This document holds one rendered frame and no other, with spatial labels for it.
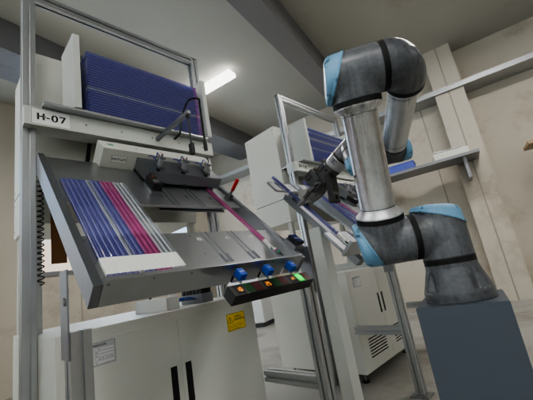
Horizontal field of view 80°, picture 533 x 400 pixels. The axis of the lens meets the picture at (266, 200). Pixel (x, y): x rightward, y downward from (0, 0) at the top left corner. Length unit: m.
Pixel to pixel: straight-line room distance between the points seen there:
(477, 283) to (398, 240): 0.19
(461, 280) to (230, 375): 0.85
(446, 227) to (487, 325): 0.22
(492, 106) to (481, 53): 0.69
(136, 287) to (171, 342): 0.42
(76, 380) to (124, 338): 0.37
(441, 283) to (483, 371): 0.18
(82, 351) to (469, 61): 4.78
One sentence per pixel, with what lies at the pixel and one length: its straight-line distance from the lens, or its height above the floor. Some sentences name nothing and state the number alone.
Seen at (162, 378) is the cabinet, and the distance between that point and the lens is 1.18.
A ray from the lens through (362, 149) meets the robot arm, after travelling 0.80.
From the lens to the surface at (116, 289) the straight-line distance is 0.78.
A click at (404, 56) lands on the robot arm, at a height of 1.09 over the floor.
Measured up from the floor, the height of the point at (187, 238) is 0.83.
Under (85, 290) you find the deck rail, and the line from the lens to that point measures 0.80.
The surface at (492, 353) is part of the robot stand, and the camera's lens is 0.85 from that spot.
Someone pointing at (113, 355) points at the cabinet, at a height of 0.54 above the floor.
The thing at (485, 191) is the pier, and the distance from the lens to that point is 4.21.
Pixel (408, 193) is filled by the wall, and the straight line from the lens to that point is 4.52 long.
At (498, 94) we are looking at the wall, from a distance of 4.75.
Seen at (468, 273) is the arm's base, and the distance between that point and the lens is 0.86.
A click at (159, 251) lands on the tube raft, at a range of 0.89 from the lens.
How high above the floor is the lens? 0.68
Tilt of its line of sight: 13 degrees up
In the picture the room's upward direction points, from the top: 10 degrees counter-clockwise
